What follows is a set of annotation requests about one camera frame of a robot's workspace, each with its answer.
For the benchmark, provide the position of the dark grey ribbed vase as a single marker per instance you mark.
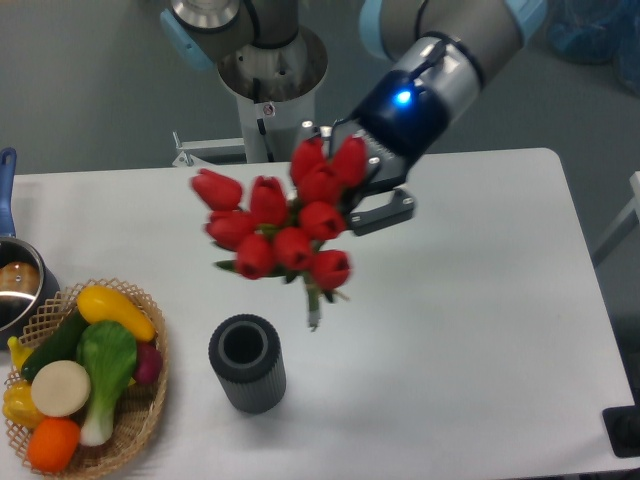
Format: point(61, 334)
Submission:
point(245, 353)

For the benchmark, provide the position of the yellow banana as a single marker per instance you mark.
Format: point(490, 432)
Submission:
point(19, 353)

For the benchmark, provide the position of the red tulip bouquet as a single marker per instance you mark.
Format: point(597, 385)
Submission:
point(273, 235)

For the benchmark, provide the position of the green bok choy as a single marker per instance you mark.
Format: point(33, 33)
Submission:
point(108, 353)

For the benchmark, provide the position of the cream round bun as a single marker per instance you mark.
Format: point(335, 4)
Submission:
point(61, 388)

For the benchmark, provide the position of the white frame leg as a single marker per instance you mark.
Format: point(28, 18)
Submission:
point(620, 227)

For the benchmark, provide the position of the white metal base frame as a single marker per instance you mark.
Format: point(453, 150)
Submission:
point(271, 147)

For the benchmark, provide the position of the green cucumber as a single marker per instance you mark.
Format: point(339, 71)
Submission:
point(61, 344)

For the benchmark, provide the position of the orange fruit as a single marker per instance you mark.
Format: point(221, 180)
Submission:
point(52, 444)

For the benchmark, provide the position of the blue handled saucepan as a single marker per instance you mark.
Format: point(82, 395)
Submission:
point(26, 281)

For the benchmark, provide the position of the red radish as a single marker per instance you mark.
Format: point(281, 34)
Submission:
point(149, 364)

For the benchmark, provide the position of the yellow bell pepper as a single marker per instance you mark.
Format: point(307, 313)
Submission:
point(18, 406)

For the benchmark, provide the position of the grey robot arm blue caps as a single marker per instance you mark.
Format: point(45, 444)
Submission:
point(443, 54)

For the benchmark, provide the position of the woven wicker basket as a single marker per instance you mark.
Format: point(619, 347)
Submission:
point(138, 410)

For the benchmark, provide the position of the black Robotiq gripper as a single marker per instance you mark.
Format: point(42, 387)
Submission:
point(398, 120)

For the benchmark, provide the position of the blue plastic bag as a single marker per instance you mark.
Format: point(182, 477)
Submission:
point(597, 33)

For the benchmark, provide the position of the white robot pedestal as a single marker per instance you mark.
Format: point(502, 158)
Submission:
point(275, 93)

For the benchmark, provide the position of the yellow squash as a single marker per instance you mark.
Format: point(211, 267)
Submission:
point(98, 303)

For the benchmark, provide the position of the black device at table edge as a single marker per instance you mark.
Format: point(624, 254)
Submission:
point(622, 426)

